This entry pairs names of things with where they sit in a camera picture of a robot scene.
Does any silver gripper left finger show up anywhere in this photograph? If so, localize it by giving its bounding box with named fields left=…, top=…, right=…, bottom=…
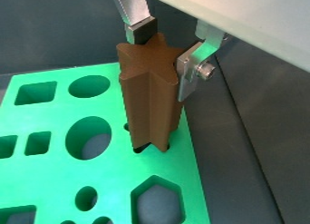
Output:
left=114, top=0, right=158, bottom=44

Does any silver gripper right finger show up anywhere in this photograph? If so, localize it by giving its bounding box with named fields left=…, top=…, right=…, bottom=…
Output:
left=175, top=20, right=226, bottom=102

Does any brown star prism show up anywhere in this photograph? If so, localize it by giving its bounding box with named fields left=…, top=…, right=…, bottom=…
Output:
left=116, top=33, right=183, bottom=151

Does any green shape sorter block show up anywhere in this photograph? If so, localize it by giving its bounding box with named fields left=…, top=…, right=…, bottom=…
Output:
left=0, top=63, right=211, bottom=224

